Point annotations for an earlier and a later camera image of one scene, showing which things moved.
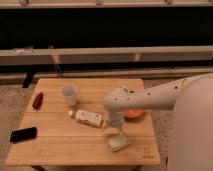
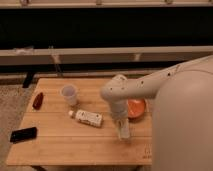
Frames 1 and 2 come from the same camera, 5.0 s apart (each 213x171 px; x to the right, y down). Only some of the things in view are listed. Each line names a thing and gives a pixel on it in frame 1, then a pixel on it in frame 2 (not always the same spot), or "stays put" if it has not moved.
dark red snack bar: x=37 y=101 stays put
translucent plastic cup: x=69 y=91 stays put
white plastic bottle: x=88 y=117 stays put
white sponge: x=117 y=142 to x=124 y=131
